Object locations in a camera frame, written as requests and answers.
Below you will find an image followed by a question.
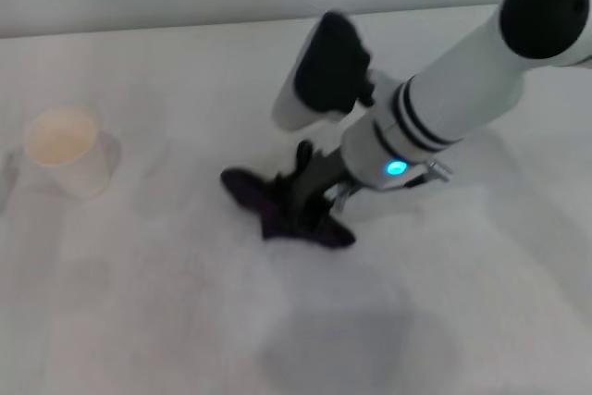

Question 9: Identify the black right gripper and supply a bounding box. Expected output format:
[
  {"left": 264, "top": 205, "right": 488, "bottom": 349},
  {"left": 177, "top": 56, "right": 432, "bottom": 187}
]
[{"left": 285, "top": 139, "right": 353, "bottom": 223}]

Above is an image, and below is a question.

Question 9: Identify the dark purple rag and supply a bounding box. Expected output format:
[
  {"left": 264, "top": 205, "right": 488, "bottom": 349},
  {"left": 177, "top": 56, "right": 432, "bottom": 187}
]
[{"left": 220, "top": 167, "right": 358, "bottom": 251}]

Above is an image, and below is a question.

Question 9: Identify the white paper cup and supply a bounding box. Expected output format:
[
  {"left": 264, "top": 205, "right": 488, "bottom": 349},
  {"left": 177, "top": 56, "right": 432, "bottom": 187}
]
[{"left": 24, "top": 106, "right": 123, "bottom": 201}]

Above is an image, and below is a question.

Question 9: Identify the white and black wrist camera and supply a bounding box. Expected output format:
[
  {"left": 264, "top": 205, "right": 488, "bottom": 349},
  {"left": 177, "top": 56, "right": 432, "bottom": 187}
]
[{"left": 271, "top": 10, "right": 376, "bottom": 131}]

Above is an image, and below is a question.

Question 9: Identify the grey wrist cable with bracket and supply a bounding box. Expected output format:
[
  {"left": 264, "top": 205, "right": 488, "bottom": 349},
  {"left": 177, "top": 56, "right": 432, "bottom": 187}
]
[{"left": 330, "top": 159, "right": 453, "bottom": 209}]

